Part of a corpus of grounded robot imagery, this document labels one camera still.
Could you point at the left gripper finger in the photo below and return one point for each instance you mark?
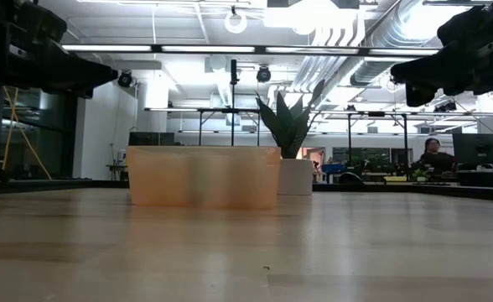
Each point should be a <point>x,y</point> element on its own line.
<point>83,73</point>
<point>83,93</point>

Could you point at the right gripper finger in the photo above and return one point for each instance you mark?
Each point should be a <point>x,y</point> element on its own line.
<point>431,71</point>
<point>420,95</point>

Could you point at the translucent orange plastic basket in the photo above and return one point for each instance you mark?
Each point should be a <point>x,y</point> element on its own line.
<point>204,176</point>

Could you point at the black ceiling spotlight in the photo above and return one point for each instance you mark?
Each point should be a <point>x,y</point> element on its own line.
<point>263,74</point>
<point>125,79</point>

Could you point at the person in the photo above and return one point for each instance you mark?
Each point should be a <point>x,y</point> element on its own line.
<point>435,159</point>

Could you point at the dark computer monitor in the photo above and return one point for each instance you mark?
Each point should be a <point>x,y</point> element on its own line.
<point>477,151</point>

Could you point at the black chair back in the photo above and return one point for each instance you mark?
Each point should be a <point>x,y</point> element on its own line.
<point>350,178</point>

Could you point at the blue storage bin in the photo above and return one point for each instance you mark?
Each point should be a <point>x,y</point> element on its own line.
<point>332,168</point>

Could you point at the white LED light bar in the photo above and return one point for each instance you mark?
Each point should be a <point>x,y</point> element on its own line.
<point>209,48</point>

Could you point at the green snake plant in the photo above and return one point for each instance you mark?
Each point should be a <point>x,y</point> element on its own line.
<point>288,126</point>

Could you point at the white plant pot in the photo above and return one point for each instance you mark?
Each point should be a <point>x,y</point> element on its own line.
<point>294,176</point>

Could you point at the black vertical pole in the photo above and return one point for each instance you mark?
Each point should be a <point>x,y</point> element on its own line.
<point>233,105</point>

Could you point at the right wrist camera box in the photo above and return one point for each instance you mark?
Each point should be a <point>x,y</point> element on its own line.
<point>468,25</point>

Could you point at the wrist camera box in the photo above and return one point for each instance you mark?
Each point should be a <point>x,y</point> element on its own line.
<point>41,21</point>
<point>468,25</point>

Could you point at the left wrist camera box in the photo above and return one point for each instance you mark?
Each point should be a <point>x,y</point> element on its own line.
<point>41,21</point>

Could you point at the silver ventilation duct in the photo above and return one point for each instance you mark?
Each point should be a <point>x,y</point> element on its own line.
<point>380,38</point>

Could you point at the black background workstation frame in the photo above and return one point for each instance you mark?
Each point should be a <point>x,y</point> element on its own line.
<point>200,110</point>
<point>349,138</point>

